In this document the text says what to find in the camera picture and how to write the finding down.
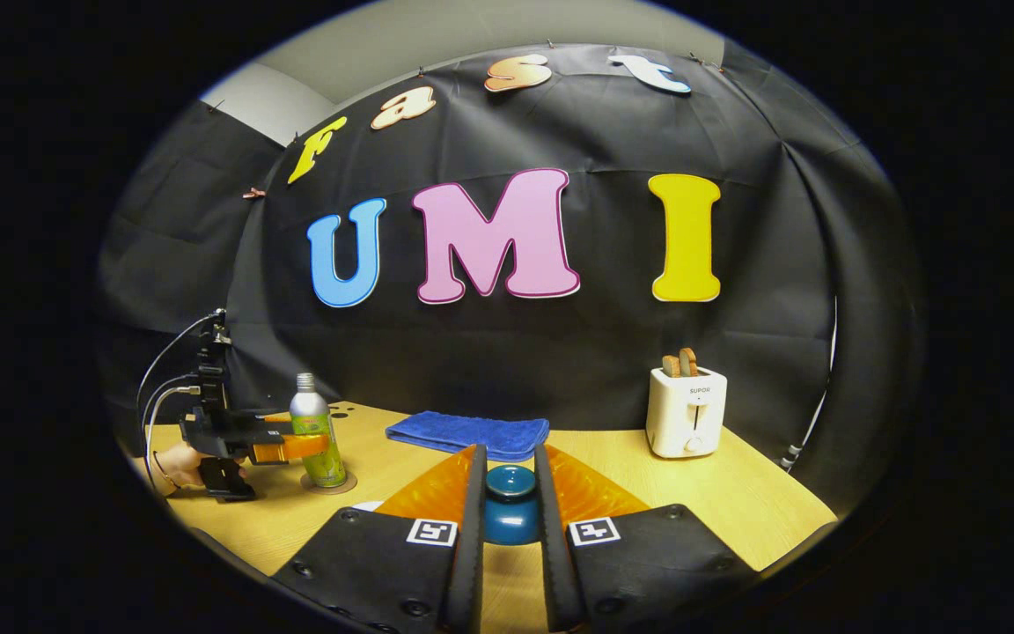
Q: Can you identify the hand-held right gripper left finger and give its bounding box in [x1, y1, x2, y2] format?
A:
[271, 445, 489, 634]

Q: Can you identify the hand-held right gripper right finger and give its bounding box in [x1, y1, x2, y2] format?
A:
[533, 445, 759, 633]

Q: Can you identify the silver green water bottle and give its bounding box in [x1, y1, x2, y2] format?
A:
[288, 372, 349, 489]

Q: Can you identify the blue teacup lid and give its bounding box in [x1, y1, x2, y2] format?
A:
[482, 464, 540, 546]

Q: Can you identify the brown round coaster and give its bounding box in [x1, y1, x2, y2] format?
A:
[299, 470, 359, 497]

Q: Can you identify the blue folded towel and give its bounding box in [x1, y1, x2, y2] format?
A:
[385, 410, 551, 464]

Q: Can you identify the white toaster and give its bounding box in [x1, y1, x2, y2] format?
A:
[645, 366, 729, 460]

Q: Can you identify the black backdrop cloth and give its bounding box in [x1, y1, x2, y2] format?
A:
[98, 42, 926, 516]

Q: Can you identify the grey cable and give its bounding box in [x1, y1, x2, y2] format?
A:
[136, 314, 219, 424]
[143, 373, 203, 494]

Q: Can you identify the white cable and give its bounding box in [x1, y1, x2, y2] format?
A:
[777, 295, 840, 471]

